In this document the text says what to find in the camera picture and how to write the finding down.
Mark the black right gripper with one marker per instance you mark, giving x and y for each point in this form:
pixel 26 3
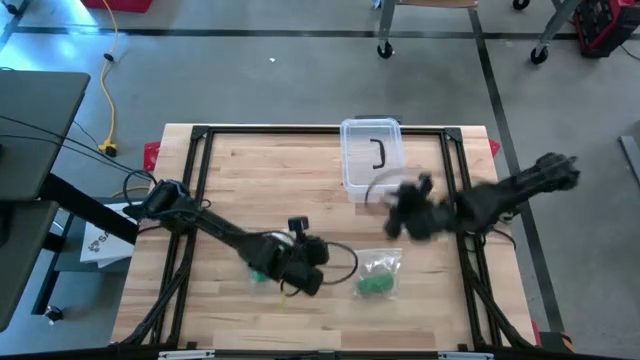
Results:
pixel 425 215

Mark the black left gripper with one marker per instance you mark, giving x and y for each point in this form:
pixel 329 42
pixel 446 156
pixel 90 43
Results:
pixel 295 265

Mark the clear plastic container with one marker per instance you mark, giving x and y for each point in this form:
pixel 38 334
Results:
pixel 372 197

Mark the clear zip bag white label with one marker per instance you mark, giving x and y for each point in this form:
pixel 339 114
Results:
pixel 260 280

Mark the green bandage with white core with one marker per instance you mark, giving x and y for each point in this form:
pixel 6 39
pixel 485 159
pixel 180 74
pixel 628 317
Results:
pixel 258 276

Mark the clear plastic zip bag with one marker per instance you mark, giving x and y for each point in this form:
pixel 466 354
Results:
pixel 380 265

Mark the green bandage strip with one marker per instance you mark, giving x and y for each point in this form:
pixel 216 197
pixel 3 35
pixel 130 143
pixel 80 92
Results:
pixel 375 285

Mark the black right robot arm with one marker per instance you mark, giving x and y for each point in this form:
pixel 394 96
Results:
pixel 520 190

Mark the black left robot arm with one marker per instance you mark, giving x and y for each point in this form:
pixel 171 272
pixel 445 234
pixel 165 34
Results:
pixel 215 225

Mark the small yellow tag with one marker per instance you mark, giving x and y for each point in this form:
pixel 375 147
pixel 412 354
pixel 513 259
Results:
pixel 283 300

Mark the red plastic tag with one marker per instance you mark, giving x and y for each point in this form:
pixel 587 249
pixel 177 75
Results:
pixel 494 148
pixel 151 156

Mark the white printed paper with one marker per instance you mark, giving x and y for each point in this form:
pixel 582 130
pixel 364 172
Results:
pixel 100 245

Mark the grey metal cart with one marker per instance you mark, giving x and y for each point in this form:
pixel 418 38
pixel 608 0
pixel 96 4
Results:
pixel 550 30
pixel 386 25

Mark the black caster wheel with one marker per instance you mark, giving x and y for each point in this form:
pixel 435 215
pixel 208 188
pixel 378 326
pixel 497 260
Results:
pixel 53 314

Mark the grey metal bar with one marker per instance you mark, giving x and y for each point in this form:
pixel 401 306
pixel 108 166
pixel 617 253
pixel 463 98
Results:
pixel 631 160

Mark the grey desk top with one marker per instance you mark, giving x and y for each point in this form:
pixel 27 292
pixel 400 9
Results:
pixel 20 260
pixel 40 125

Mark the red and black crate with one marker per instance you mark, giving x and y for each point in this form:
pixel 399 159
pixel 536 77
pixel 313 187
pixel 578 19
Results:
pixel 607 25

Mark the red flat object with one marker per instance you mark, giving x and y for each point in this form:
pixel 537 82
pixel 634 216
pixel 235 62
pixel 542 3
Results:
pixel 120 5

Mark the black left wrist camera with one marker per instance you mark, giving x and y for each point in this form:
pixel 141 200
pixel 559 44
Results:
pixel 298 223

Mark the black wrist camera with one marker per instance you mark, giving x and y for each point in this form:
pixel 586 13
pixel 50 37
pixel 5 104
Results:
pixel 298 223
pixel 426 182

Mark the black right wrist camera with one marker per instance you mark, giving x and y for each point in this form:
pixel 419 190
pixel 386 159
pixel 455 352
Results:
pixel 426 182

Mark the silver mounting bracket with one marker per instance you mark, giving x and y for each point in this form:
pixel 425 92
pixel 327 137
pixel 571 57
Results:
pixel 185 355
pixel 465 356

